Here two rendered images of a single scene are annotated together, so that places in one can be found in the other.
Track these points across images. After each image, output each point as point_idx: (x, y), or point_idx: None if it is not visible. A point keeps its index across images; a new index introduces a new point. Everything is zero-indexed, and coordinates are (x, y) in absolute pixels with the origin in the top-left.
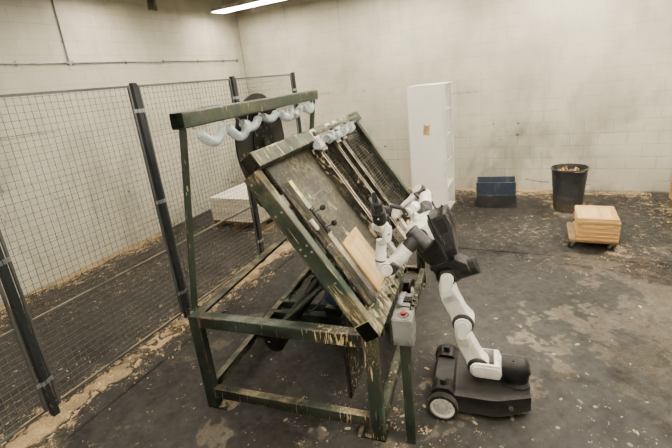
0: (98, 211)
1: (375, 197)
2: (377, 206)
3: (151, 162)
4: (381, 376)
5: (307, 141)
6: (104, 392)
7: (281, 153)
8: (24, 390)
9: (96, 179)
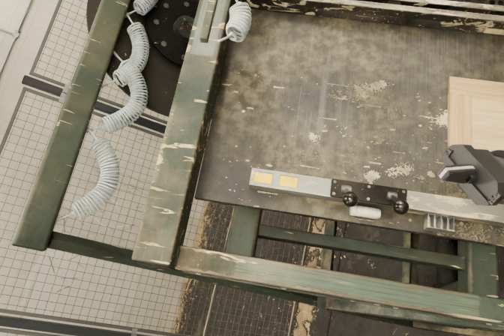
0: None
1: (463, 175)
2: (490, 204)
3: (136, 121)
4: None
5: (219, 22)
6: (314, 322)
7: (188, 154)
8: (259, 330)
9: None
